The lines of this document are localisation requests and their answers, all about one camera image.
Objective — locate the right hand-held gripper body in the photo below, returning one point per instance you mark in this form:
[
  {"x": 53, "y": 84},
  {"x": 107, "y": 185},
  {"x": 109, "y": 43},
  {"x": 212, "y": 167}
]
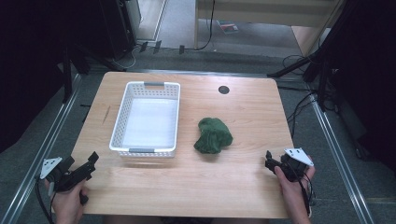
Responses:
[{"x": 295, "y": 164}]

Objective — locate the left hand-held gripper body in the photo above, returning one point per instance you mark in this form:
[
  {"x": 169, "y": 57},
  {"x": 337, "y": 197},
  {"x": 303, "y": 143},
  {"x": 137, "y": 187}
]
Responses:
[{"x": 60, "y": 177}]

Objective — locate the green knitted cloth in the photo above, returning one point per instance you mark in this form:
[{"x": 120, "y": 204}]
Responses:
[{"x": 214, "y": 135}]

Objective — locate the white plastic basket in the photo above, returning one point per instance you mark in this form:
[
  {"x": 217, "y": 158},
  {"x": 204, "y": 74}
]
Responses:
[{"x": 149, "y": 123}]

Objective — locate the person's left hand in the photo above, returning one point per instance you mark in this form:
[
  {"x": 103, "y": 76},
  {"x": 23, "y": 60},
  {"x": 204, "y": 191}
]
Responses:
[{"x": 69, "y": 203}]

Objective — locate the person's right hand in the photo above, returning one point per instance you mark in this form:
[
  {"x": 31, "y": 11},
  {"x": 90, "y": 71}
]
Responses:
[{"x": 292, "y": 194}]

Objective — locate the black round table grommet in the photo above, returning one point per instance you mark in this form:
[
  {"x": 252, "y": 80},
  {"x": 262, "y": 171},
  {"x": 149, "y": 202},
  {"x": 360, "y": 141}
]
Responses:
[{"x": 223, "y": 90}]

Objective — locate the black metal stand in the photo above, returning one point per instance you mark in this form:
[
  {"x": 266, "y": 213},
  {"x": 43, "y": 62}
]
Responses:
[{"x": 67, "y": 74}]

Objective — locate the black tripod stand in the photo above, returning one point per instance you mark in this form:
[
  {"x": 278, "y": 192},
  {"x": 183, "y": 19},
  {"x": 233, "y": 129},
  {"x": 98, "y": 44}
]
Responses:
[{"x": 299, "y": 63}]

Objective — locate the black curtain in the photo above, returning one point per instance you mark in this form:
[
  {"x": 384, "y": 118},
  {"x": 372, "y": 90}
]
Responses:
[
  {"x": 28, "y": 62},
  {"x": 367, "y": 77}
]

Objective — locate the book on floor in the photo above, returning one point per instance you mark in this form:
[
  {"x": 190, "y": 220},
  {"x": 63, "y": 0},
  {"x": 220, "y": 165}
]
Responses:
[{"x": 228, "y": 27}]

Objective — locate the black cabinet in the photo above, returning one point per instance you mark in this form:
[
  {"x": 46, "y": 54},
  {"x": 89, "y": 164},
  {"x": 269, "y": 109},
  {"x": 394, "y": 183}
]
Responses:
[{"x": 120, "y": 25}]

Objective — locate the light wooden bench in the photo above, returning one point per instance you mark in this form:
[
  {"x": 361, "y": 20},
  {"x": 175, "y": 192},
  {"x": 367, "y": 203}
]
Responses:
[{"x": 264, "y": 12}]

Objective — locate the metal floor rail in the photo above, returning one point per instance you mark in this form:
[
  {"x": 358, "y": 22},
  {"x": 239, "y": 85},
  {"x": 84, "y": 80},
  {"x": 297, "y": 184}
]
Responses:
[
  {"x": 202, "y": 72},
  {"x": 339, "y": 161},
  {"x": 40, "y": 149}
]

